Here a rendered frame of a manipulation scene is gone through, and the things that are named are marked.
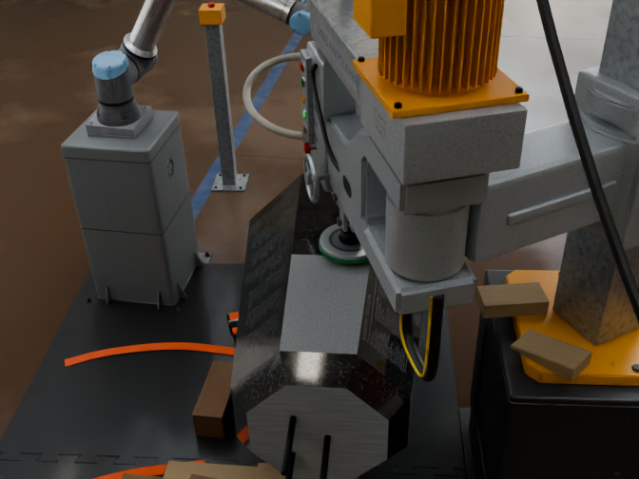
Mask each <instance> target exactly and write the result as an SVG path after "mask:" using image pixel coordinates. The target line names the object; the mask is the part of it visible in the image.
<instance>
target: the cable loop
mask: <svg viewBox="0 0 639 479"><path fill-rule="evenodd" d="M444 298H445V296H444V295H441V296H435V297H430V306H429V316H428V329H427V342H426V355H425V363H424V361H423V359H422V357H421V355H420V353H419V351H418V349H417V346H416V342H415V339H414V334H413V321H412V315H413V313H411V314H406V315H401V316H399V329H400V336H401V340H402V344H403V347H404V350H405V352H406V354H407V356H408V358H409V360H410V362H411V364H412V366H413V368H414V370H415V371H416V374H417V375H418V376H419V377H421V378H422V379H423V380H424V381H427V382H430V381H432V380H434V379H435V377H436V372H437V367H438V360H439V352H440V341H441V331H442V319H443V309H444Z"/></svg>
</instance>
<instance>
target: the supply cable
mask: <svg viewBox="0 0 639 479"><path fill-rule="evenodd" d="M536 3H537V6H538V10H539V14H540V18H541V21H542V25H543V29H544V32H545V36H546V40H547V44H548V47H549V51H550V54H551V57H552V63H553V67H554V70H555V74H556V77H557V81H558V84H559V87H560V91H561V94H562V98H563V101H564V105H565V108H566V111H567V115H568V118H569V122H570V125H571V130H572V133H573V137H574V139H575V142H576V145H577V148H578V152H579V155H580V158H581V161H582V164H583V167H584V170H585V173H586V176H587V179H588V183H589V186H590V189H591V194H592V197H593V200H594V202H595V205H596V208H597V211H598V214H599V217H600V220H601V222H602V224H603V227H604V230H605V233H606V236H607V239H608V242H609V245H610V249H611V251H612V254H613V257H614V260H615V263H616V266H617V269H618V271H619V274H620V277H621V279H622V281H623V283H624V286H625V288H626V291H627V294H628V296H629V300H630V303H631V306H632V308H633V311H634V313H635V315H636V317H637V320H638V323H639V289H638V286H637V284H636V281H635V279H634V276H633V274H632V271H631V269H630V267H629V262H628V259H627V256H626V254H625V251H624V248H623V245H622V242H621V240H620V237H619V234H618V232H617V229H616V226H615V223H614V220H613V217H612V214H611V212H610V208H609V205H608V202H607V199H606V196H605V193H604V190H603V187H602V184H601V182H600V178H599V175H598V172H597V169H596V166H595V162H594V159H593V156H592V154H591V148H590V145H589V142H588V139H587V136H586V132H585V129H584V126H583V124H582V121H581V117H580V114H579V110H578V107H577V103H576V101H575V97H574V94H573V90H572V86H571V80H570V77H569V73H568V71H567V67H566V64H565V60H564V56H563V53H562V49H561V47H560V43H559V40H558V36H557V32H556V28H555V24H554V21H553V17H552V10H551V7H550V3H549V0H536Z"/></svg>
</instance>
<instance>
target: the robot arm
mask: <svg viewBox="0 0 639 479"><path fill-rule="evenodd" d="M237 1H239V2H241V3H243V4H245V5H247V6H249V7H251V8H253V9H255V10H259V11H261V12H263V13H265V14H267V15H270V16H272V17H274V18H276V19H278V20H280V21H282V22H284V23H285V24H287V25H289V26H290V27H291V29H292V30H293V31H294V32H295V33H296V34H298V35H307V34H309V33H311V30H310V2H309V0H302V1H301V3H300V2H297V1H294V0H237ZM175 2H176V0H145V2H144V5H143V7H142V9H141V12H140V14H139V16H138V19H137V21H136V23H135V26H134V28H133V30H132V32H131V33H128V34H127V35H126V36H125V37H124V40H123V42H122V44H121V46H120V48H119V49H118V50H112V51H110V52H108V51H105V52H102V53H100V54H98V55H96V56H95V58H94V59H93V60H92V72H93V76H94V81H95V85H96V90H97V96H98V101H99V104H98V108H97V112H96V116H97V120H98V122H99V123H100V124H102V125H106V126H124V125H131V124H133V123H135V122H137V121H138V120H139V119H140V118H141V116H142V112H141V109H140V107H139V105H138V104H137V102H136V100H135V99H134V94H133V88H132V86H133V85H134V84H135V83H137V82H138V81H139V80H140V79H141V78H142V77H144V76H145V75H146V74H147V73H148V72H149V71H150V70H151V69H153V68H154V66H155V65H156V63H157V59H158V54H157V51H158V50H157V47H156V43H157V41H158V39H159V37H160V35H161V32H162V30H163V28H164V26H165V23H166V20H167V18H168V16H169V14H170V12H171V11H172V8H173V6H174V4H175Z"/></svg>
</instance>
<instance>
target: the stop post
mask: <svg viewBox="0 0 639 479"><path fill-rule="evenodd" d="M199 18H200V25H204V27H205V36H206V44H207V53H208V61H209V69H210V78H211V86H212V95H213V103H214V111H215V120H216V128H217V136H218V145H219V153H220V162H221V170H222V174H217V176H216V179H215V181H214V183H213V186H212V189H211V191H220V192H244V190H245V187H246V184H247V180H248V176H249V174H237V165H236V155H235V145H234V136H233V127H232V118H231V108H230V99H229V89H228V80H227V70H226V61H225V51H224V41H223V21H224V19H225V7H224V3H219V4H215V6H213V7H209V6H208V5H207V4H202V5H201V7H200V9H199Z"/></svg>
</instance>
